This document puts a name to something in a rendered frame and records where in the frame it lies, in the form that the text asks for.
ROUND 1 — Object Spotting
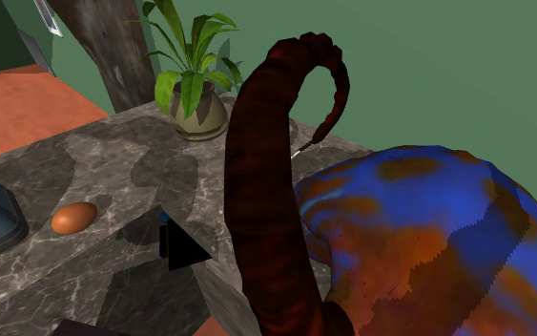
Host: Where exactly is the thin silver rod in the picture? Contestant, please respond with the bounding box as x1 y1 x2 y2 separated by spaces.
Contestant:
290 140 315 160

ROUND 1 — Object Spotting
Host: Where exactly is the green plant in beige pot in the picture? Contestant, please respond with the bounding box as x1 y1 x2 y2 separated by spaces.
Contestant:
128 0 244 142

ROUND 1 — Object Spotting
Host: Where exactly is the black angular block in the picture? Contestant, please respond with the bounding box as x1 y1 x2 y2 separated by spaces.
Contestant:
157 218 214 272

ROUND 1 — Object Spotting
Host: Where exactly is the blue orange figure, dark red tail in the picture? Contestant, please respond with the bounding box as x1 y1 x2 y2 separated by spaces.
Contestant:
223 31 537 336

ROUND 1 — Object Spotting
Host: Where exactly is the grey marble counter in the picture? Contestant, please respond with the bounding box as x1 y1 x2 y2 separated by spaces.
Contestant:
0 90 376 336

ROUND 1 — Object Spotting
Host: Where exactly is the grey brown trunk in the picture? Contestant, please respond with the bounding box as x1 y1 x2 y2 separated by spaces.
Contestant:
46 0 158 115

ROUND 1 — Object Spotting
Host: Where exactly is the brown egg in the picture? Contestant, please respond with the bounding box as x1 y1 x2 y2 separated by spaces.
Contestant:
51 200 98 236

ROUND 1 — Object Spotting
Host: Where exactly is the silver framed window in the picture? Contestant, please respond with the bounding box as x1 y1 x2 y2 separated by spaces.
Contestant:
32 0 64 39

